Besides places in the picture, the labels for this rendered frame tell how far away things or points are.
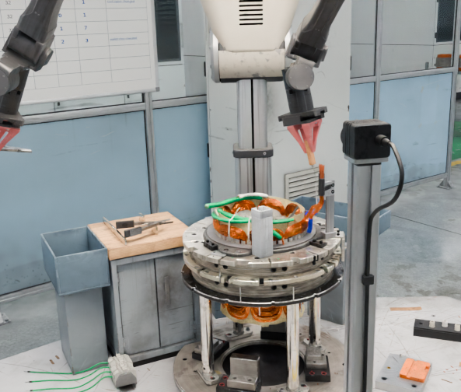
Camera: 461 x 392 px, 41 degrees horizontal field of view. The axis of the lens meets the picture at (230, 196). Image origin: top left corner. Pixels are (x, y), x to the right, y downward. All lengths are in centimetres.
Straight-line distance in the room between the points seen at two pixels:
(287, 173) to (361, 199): 293
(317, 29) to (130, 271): 66
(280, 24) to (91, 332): 86
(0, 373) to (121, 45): 234
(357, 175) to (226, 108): 290
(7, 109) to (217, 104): 238
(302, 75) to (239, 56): 28
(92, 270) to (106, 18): 231
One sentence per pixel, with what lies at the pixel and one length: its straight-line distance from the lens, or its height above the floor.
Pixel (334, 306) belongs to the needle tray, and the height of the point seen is 83.
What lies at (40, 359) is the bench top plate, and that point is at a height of 78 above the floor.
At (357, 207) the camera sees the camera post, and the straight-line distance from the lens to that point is 73.
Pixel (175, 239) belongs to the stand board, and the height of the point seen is 106.
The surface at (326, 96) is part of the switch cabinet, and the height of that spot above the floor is 106.
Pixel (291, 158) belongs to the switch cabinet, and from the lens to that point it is 365.
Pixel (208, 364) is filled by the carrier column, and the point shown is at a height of 84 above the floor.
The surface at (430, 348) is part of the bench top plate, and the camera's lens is 151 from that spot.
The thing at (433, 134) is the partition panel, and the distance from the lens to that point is 560.
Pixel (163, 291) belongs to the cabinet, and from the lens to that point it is 138.
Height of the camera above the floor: 151
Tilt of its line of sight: 16 degrees down
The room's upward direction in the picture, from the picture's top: 2 degrees counter-clockwise
